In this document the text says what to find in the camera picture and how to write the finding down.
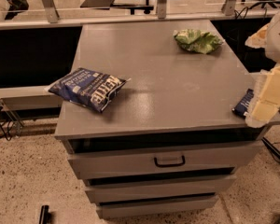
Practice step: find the black object on floor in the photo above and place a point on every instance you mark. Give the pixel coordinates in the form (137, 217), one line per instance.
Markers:
(45, 216)

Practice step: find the blue rxbar blueberry bar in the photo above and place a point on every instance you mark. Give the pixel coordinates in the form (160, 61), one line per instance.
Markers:
(241, 108)

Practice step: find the bottom grey drawer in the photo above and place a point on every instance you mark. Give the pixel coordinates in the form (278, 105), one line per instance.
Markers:
(156, 207)

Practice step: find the black drawer handle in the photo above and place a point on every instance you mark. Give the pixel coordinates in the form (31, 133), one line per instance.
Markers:
(170, 163)

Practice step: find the grey metal rail frame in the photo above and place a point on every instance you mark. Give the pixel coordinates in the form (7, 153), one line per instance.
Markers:
(69, 13)

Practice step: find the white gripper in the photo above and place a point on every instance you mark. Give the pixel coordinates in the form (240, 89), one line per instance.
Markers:
(266, 95)

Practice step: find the grey drawer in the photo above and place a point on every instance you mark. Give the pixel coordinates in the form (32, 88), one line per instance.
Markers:
(140, 161)
(146, 190)
(156, 207)

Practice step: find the middle grey drawer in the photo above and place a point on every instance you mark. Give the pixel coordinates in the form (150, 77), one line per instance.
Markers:
(146, 190)

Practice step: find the grey drawer cabinet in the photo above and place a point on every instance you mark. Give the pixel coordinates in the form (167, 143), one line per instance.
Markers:
(172, 98)

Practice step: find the green jalapeno chip bag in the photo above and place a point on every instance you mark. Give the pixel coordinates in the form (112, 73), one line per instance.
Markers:
(198, 41)

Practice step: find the top grey drawer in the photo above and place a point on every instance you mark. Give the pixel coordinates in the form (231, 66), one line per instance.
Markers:
(140, 161)

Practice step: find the blue kettle chip bag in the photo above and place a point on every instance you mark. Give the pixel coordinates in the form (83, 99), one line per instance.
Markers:
(88, 88)

